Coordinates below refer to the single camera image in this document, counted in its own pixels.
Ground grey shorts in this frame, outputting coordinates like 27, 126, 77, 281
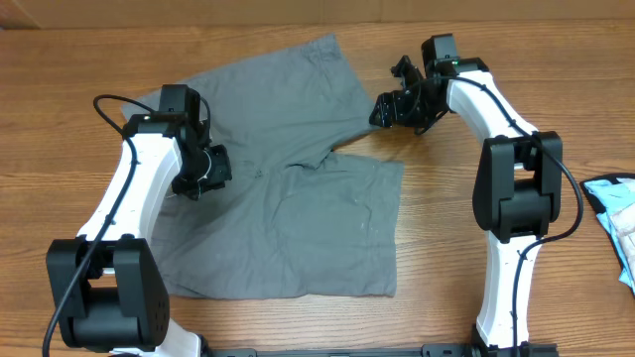
150, 36, 404, 299

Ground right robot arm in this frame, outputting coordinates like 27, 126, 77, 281
369, 34, 563, 356

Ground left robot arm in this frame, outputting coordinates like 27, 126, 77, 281
42, 84, 232, 356

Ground blue patterned cloth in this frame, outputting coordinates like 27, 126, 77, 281
580, 174, 634, 292

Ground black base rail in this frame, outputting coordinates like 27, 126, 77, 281
201, 343, 560, 357

